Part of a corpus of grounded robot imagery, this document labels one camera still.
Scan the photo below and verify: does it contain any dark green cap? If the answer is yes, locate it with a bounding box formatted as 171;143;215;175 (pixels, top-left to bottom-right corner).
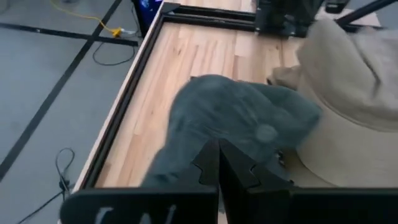
141;74;322;189

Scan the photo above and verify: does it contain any black computer tower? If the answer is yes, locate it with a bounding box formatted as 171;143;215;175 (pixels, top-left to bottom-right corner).
132;0;163;35

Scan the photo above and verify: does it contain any beige cap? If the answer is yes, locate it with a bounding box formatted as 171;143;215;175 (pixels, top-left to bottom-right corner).
295;18;398;188

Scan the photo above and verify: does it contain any yellow extension cable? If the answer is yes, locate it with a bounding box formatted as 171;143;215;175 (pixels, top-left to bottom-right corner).
49;0;137;39

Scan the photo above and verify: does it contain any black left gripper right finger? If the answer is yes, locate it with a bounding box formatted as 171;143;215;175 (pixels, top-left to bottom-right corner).
220;138;295;224

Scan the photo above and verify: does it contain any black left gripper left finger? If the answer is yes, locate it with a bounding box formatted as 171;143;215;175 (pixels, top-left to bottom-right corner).
186;138;221;224

